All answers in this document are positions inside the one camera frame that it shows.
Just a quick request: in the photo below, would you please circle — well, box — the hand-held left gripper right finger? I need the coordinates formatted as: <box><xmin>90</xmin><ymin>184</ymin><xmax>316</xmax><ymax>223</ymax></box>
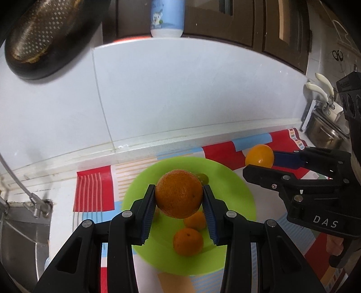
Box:
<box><xmin>202</xmin><ymin>184</ymin><xmax>329</xmax><ymax>293</ymax></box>

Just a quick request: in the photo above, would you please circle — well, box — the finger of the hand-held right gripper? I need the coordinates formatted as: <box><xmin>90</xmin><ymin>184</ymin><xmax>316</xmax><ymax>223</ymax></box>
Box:
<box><xmin>273</xmin><ymin>146</ymin><xmax>352</xmax><ymax>179</ymax></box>
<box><xmin>243</xmin><ymin>165</ymin><xmax>352</xmax><ymax>213</ymax></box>

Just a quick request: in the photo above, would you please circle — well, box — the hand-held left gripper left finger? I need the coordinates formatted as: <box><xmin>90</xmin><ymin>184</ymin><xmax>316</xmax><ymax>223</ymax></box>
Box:
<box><xmin>32</xmin><ymin>184</ymin><xmax>157</xmax><ymax>293</ymax></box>

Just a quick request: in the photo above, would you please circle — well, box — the green plate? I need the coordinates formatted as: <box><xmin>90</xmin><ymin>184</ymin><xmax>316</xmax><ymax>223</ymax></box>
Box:
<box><xmin>121</xmin><ymin>157</ymin><xmax>257</xmax><ymax>276</ymax></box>

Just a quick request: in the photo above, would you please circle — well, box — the large orange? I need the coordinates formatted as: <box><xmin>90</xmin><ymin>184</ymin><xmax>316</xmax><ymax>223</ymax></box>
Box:
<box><xmin>155</xmin><ymin>169</ymin><xmax>204</xmax><ymax>219</ymax></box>

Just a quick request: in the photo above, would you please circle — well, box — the person's right hand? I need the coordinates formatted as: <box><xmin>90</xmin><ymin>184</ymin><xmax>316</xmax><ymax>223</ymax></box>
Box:
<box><xmin>327</xmin><ymin>236</ymin><xmax>345</xmax><ymax>257</ymax></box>

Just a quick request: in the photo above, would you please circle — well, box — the large steel pot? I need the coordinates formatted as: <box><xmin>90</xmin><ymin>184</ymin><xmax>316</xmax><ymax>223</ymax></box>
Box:
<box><xmin>306</xmin><ymin>113</ymin><xmax>352</xmax><ymax>148</ymax></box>

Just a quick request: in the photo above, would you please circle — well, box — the colourful printed tablecloth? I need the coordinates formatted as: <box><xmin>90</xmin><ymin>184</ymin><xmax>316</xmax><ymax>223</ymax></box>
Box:
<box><xmin>73</xmin><ymin>128</ymin><xmax>353</xmax><ymax>293</ymax></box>

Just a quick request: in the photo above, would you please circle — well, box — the chrome gooseneck faucet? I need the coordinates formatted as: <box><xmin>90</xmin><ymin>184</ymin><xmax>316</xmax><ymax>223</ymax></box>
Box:
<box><xmin>0</xmin><ymin>153</ymin><xmax>53</xmax><ymax>219</ymax></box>

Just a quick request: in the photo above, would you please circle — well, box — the steel sink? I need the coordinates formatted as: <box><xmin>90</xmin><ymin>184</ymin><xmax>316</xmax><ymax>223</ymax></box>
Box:
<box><xmin>0</xmin><ymin>201</ymin><xmax>51</xmax><ymax>282</ymax></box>

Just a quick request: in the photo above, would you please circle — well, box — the dark wooden cabinet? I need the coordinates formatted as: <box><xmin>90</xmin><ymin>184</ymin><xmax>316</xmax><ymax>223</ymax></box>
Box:
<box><xmin>103</xmin><ymin>0</ymin><xmax>312</xmax><ymax>75</ymax></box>

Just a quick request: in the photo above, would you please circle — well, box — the white and blue bottle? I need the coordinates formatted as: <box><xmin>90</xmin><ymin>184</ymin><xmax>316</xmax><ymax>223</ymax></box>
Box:
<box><xmin>149</xmin><ymin>0</ymin><xmax>185</xmax><ymax>38</ymax></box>

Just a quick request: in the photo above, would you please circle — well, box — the metal colander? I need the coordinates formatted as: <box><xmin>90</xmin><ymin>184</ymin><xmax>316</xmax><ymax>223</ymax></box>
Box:
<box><xmin>5</xmin><ymin>0</ymin><xmax>85</xmax><ymax>64</ymax></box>

